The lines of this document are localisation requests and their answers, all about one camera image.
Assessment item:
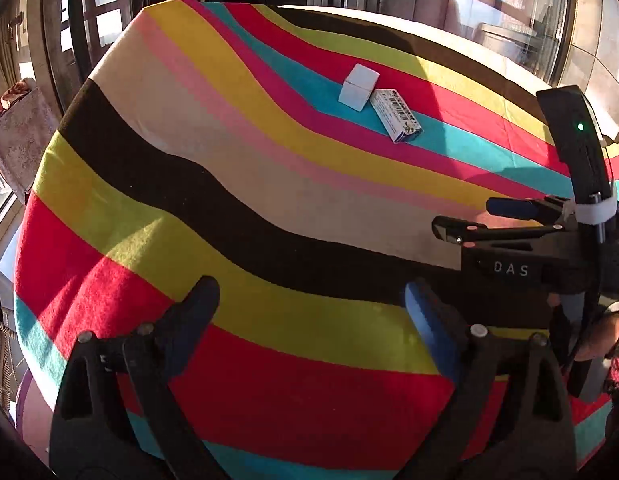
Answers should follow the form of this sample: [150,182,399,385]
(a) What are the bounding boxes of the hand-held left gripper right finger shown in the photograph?
[404,277,577,480]

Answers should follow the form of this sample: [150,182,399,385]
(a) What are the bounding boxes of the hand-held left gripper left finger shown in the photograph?
[49,275,227,480]

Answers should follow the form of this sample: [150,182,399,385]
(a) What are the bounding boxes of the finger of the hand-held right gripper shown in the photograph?
[432,215,576,249]
[486,196,575,223]

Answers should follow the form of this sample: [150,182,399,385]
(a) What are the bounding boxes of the white box blue ends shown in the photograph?
[370,88,424,144]

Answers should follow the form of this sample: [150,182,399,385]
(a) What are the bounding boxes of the plain small white box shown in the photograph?
[338,63,380,111]

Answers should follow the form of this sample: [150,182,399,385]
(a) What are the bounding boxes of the person's right hand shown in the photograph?
[573,310,619,363]

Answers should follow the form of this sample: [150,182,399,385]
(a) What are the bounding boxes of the striped colourful blanket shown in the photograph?
[14,0,619,480]

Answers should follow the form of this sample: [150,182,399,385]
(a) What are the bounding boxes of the pink round stool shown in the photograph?
[15,367,57,443]

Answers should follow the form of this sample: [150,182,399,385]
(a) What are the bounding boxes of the balcony window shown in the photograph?
[384,0,576,86]

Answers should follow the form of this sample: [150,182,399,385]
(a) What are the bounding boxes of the grey draped cloth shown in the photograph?
[0,77,62,202]

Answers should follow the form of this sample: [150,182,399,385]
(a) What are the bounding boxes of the dark framed side window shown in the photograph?
[39,0,142,111]

